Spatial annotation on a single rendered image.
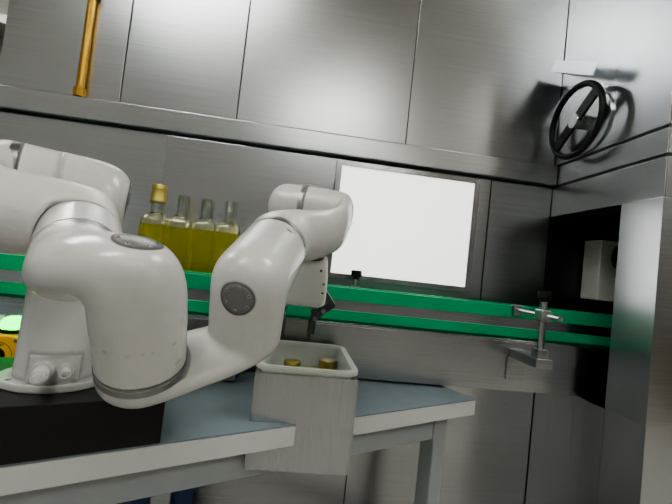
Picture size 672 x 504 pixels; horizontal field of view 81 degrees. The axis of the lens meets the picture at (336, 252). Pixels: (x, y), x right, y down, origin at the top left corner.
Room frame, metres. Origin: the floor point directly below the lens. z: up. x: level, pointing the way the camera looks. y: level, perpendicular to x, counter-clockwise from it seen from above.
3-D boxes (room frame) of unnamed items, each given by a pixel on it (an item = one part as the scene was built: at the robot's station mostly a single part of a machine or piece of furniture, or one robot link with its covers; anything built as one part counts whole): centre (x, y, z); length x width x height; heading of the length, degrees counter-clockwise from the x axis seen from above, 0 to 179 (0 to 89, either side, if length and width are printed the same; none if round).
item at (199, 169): (1.12, 0.05, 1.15); 0.90 x 0.03 x 0.34; 96
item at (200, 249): (0.96, 0.33, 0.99); 0.06 x 0.06 x 0.21; 5
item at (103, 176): (0.55, 0.37, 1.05); 0.13 x 0.10 x 0.16; 124
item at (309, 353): (0.76, 0.03, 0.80); 0.22 x 0.17 x 0.09; 6
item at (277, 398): (0.78, 0.04, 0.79); 0.27 x 0.17 x 0.08; 6
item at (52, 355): (0.54, 0.36, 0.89); 0.16 x 0.13 x 0.15; 32
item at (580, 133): (1.07, -0.64, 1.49); 0.21 x 0.05 x 0.21; 6
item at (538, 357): (0.91, -0.48, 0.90); 0.17 x 0.05 x 0.23; 6
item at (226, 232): (0.96, 0.27, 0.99); 0.06 x 0.06 x 0.21; 7
